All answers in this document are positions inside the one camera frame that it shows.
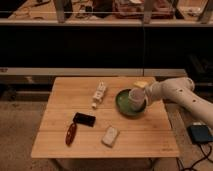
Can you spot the yellow sponge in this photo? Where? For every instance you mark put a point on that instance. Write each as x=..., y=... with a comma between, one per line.
x=140, y=84

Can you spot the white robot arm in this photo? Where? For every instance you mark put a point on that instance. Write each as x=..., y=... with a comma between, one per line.
x=179, y=90

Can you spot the green bowl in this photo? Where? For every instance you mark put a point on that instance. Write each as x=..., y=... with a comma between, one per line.
x=123, y=104

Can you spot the dark red oblong object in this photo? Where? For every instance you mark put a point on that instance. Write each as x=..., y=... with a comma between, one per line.
x=71, y=134

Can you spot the wooden table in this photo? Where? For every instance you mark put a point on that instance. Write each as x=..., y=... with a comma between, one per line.
x=148, y=135

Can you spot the black eraser block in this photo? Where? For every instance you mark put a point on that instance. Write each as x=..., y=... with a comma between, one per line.
x=84, y=119

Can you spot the black box on floor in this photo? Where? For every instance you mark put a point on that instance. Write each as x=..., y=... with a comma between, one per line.
x=199, y=134

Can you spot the white tube bottle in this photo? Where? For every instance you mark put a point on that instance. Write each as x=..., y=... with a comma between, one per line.
x=99, y=95

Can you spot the long background workbench shelf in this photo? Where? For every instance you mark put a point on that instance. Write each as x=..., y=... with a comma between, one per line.
x=42, y=39

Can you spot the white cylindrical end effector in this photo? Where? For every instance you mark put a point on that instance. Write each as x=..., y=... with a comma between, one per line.
x=136, y=99

